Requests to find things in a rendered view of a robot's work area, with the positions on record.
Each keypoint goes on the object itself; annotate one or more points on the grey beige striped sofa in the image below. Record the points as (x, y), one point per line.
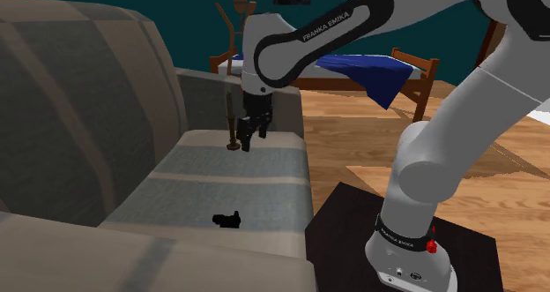
(86, 110)

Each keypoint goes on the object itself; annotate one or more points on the brown candlestick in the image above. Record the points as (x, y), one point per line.
(232, 127)

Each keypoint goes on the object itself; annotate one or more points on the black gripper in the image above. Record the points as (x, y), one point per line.
(257, 106)

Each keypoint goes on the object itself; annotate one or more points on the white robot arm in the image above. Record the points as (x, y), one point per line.
(455, 123)

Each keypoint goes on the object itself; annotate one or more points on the dark robot stand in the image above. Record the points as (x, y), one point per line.
(339, 244)

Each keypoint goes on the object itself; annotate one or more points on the wooden bed with blue blanket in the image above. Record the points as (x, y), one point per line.
(374, 74)

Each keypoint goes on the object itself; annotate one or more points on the wooden stand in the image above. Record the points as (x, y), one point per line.
(234, 29)

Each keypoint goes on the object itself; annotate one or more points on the small black object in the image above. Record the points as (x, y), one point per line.
(227, 220)

